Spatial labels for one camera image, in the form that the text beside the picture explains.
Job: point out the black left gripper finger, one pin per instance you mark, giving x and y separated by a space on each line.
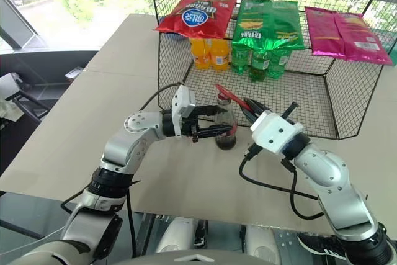
207 110
214 130

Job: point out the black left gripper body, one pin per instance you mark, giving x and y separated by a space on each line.
190 128

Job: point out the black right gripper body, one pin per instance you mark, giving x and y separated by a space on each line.
288 111

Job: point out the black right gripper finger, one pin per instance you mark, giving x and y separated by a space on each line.
250 113
258 106

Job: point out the glass bottle with dark drink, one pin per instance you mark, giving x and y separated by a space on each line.
226 122

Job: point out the red bottle opener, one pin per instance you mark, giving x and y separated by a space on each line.
231 94

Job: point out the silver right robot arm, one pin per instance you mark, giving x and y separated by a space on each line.
335 178

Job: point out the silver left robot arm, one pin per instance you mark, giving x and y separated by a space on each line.
124 150

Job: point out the green soda bottle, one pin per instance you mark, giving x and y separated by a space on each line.
259 66
240 58
279 63

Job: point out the orange soda bottle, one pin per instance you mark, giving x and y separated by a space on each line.
220 57
200 54

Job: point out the green chip bag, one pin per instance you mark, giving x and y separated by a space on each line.
266 23

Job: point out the pink chip bag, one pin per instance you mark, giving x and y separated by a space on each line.
322 29
363 40

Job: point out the red chip bag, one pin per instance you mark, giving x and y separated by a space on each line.
198 13

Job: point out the white rounded robot leg cover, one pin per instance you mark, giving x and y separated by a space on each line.
175 234
260 241

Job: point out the small white card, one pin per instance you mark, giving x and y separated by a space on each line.
74 72

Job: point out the black sneaker with white stripes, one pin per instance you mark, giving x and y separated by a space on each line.
322 244

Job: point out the crumpled white paper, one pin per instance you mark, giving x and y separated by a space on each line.
9 108

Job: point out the white grey box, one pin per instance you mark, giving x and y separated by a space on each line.
9 86

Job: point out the grey robot torso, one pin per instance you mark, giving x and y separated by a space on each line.
37 252

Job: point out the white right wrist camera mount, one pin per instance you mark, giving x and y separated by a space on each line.
274 131

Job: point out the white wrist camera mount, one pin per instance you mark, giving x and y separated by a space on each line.
183 100
274 131

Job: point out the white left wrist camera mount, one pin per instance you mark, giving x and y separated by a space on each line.
183 100

